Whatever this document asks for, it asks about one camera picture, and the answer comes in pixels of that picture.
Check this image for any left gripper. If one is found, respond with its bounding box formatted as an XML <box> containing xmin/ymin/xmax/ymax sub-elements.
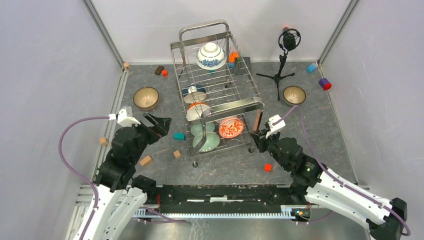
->
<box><xmin>129</xmin><ymin>111</ymin><xmax>172</xmax><ymax>164</ymax></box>

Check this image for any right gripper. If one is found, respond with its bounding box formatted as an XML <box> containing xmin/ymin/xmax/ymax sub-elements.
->
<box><xmin>249</xmin><ymin>128</ymin><xmax>289</xmax><ymax>171</ymax></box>

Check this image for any copper bowl with floral motif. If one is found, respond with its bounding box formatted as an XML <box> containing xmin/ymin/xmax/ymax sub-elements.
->
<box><xmin>133</xmin><ymin>86</ymin><xmax>159</xmax><ymax>111</ymax></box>

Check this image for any dark bowl with lattice band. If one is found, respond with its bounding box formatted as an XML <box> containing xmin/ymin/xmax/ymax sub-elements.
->
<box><xmin>283</xmin><ymin>85</ymin><xmax>307</xmax><ymax>106</ymax></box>

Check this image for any white blue floral bowl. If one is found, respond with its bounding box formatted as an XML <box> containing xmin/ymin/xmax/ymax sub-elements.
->
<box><xmin>196</xmin><ymin>42</ymin><xmax>227</xmax><ymax>70</ymax></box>

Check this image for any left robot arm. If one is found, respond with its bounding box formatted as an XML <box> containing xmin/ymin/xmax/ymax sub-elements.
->
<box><xmin>74</xmin><ymin>109</ymin><xmax>172</xmax><ymax>240</ymax></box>

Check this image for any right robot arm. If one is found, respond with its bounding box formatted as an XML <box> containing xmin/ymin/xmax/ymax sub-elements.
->
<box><xmin>251</xmin><ymin>129</ymin><xmax>407</xmax><ymax>240</ymax></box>

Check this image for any steel two-tier dish rack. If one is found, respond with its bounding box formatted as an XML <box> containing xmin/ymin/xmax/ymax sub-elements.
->
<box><xmin>170</xmin><ymin>19</ymin><xmax>265</xmax><ymax>168</ymax></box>

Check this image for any red cube block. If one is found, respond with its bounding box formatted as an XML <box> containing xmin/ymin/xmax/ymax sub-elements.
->
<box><xmin>263</xmin><ymin>163</ymin><xmax>273</xmax><ymax>172</ymax></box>

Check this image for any teal block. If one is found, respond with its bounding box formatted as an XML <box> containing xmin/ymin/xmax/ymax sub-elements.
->
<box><xmin>173</xmin><ymin>132</ymin><xmax>186</xmax><ymax>141</ymax></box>

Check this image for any long wooden block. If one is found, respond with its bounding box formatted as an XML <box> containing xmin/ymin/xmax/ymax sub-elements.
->
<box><xmin>139</xmin><ymin>155</ymin><xmax>153</xmax><ymax>167</ymax></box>

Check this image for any small wooden cube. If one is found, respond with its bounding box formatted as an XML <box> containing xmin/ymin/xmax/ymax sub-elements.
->
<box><xmin>173</xmin><ymin>150</ymin><xmax>181</xmax><ymax>159</ymax></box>

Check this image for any red white patterned bowl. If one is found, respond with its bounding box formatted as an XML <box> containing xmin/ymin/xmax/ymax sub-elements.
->
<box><xmin>218</xmin><ymin>116</ymin><xmax>245</xmax><ymax>139</ymax></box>

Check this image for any celadon green rear bowl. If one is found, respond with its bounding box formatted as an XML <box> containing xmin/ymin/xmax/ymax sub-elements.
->
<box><xmin>190</xmin><ymin>122</ymin><xmax>215</xmax><ymax>137</ymax></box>

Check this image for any celadon green bowl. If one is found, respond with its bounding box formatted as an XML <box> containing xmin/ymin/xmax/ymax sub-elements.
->
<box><xmin>192</xmin><ymin>132</ymin><xmax>221</xmax><ymax>153</ymax></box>
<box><xmin>190</xmin><ymin>122</ymin><xmax>215</xmax><ymax>137</ymax></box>

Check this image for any white bowl with orange rim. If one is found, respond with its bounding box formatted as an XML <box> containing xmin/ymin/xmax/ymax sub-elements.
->
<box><xmin>186</xmin><ymin>102</ymin><xmax>210</xmax><ymax>122</ymax></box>

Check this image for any wooden cube at left edge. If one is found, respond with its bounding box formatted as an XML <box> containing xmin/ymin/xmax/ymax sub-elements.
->
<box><xmin>99</xmin><ymin>136</ymin><xmax>109</xmax><ymax>146</ymax></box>

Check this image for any celadon green front bowl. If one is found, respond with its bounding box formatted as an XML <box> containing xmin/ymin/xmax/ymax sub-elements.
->
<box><xmin>192</xmin><ymin>132</ymin><xmax>221</xmax><ymax>153</ymax></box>

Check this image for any blue rimmed small bowl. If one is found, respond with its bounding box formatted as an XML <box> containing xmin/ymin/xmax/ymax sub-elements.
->
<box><xmin>182</xmin><ymin>83</ymin><xmax>207</xmax><ymax>104</ymax></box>

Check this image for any brown block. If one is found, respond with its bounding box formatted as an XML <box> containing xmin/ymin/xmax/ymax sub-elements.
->
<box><xmin>154</xmin><ymin>65</ymin><xmax>165</xmax><ymax>76</ymax></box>

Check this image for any grey building baseplate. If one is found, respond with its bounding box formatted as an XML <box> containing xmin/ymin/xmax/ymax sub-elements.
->
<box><xmin>230</xmin><ymin>56</ymin><xmax>251</xmax><ymax>75</ymax></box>

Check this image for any purple and red block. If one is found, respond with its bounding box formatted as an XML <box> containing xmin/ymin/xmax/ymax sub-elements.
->
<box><xmin>318</xmin><ymin>78</ymin><xmax>332</xmax><ymax>91</ymax></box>

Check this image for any light blue block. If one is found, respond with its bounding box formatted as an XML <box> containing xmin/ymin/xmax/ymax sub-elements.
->
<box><xmin>306</xmin><ymin>63</ymin><xmax>318</xmax><ymax>73</ymax></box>

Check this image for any orange arch block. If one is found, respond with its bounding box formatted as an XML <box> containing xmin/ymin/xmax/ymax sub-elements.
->
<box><xmin>228</xmin><ymin>51</ymin><xmax>239</xmax><ymax>63</ymax></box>

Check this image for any black microphone on tripod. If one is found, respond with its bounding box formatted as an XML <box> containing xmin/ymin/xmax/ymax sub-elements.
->
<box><xmin>256</xmin><ymin>27</ymin><xmax>302</xmax><ymax>101</ymax></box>

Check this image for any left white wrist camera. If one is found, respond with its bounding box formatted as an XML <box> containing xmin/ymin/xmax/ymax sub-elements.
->
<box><xmin>108</xmin><ymin>106</ymin><xmax>141</xmax><ymax>127</ymax></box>

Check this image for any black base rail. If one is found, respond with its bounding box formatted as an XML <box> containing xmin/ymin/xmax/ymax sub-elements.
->
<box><xmin>146</xmin><ymin>184</ymin><xmax>308</xmax><ymax>214</ymax></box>

